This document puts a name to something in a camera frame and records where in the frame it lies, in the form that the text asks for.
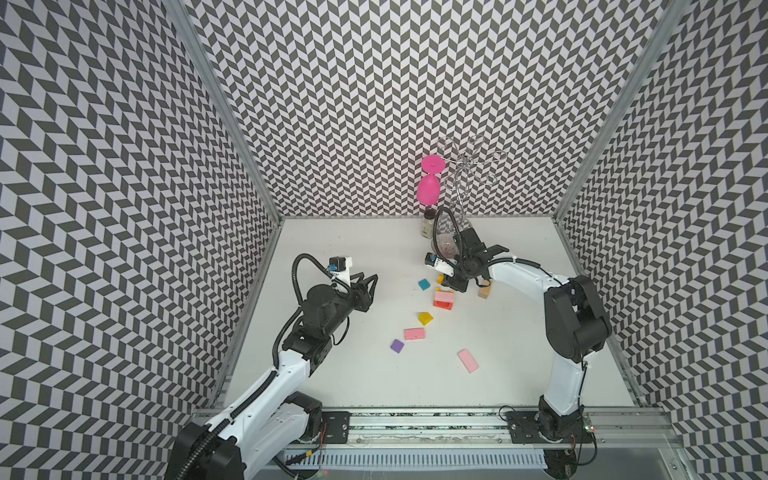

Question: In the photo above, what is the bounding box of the natural wood block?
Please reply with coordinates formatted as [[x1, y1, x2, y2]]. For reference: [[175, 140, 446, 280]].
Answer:
[[478, 282, 492, 299]]

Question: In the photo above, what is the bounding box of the pink half-round wood block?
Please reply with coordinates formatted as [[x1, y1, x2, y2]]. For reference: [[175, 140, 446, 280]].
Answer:
[[433, 290, 455, 304]]

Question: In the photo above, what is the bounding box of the red arch wood block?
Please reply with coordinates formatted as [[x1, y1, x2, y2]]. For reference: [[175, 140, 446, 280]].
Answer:
[[433, 300, 454, 310]]

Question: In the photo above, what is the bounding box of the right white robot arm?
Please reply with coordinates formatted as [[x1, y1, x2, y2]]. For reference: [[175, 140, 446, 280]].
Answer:
[[424, 228, 612, 444]]

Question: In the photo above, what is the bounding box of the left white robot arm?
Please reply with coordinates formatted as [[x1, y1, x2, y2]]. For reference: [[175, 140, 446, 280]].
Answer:
[[164, 273, 378, 479]]

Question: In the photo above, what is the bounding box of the pink rectangular wood block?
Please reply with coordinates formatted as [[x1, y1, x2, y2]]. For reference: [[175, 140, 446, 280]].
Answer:
[[404, 328, 426, 341]]

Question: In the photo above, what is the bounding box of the yellow triangular wood block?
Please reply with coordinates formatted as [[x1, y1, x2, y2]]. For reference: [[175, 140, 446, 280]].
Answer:
[[418, 312, 434, 326]]

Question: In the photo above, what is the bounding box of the striped ceramic bowl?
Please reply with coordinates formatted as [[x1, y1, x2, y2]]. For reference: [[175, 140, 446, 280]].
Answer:
[[433, 233, 459, 260]]

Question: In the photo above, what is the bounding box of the glass spice jar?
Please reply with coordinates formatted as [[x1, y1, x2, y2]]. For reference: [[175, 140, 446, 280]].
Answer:
[[421, 206, 437, 239]]

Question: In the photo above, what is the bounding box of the purple wood cube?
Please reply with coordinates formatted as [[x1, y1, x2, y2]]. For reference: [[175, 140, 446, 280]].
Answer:
[[390, 339, 405, 353]]

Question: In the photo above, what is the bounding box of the pink lamp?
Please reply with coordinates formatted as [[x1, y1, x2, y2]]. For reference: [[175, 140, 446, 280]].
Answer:
[[417, 155, 446, 206]]

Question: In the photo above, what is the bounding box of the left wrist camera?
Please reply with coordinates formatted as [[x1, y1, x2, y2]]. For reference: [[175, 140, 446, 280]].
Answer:
[[328, 256, 353, 286]]

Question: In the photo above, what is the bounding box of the chrome wire stand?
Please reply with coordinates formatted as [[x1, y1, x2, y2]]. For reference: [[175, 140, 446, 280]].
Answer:
[[436, 134, 510, 230]]

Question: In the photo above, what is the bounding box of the metal base rail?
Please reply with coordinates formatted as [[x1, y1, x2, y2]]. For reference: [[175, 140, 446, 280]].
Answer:
[[278, 407, 682, 472]]

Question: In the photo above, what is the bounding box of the right corner metal post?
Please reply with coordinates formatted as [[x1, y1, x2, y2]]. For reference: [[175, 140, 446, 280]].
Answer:
[[552, 0, 691, 225]]

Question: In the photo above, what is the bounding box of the corner metal post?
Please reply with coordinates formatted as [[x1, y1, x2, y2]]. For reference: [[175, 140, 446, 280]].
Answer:
[[163, 0, 281, 223], [552, 0, 691, 225]]

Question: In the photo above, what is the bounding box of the left corner metal post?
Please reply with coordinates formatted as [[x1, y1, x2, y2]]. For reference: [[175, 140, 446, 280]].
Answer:
[[163, 0, 281, 223]]

